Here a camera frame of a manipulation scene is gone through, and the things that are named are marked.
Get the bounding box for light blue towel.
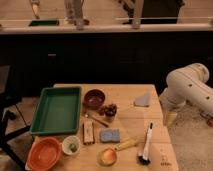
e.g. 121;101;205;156
134;92;150;107

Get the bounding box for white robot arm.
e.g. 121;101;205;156
159;63;213;126

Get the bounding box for green plastic tray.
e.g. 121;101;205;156
30;86;81;135

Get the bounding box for dark green background tray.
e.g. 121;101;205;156
29;19;59;27

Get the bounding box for black white dish brush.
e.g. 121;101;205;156
138;123;153;165

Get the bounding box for bunch of dark grapes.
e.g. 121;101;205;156
98;104;117;117

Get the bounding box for blue sponge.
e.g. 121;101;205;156
100;129;120;143

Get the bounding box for dark red bowl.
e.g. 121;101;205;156
83;89;105;109

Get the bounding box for wooden rectangular block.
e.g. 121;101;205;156
83;120;95;145

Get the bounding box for small white cup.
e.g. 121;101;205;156
62;136;80;156

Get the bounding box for orange bowl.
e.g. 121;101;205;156
27;137;61;171

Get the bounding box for black chair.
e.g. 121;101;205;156
0;65;30;170

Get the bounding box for yellow handled orange scoop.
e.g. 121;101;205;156
97;139;138;166

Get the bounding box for wooden handled spoon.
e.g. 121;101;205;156
84;113;109;128

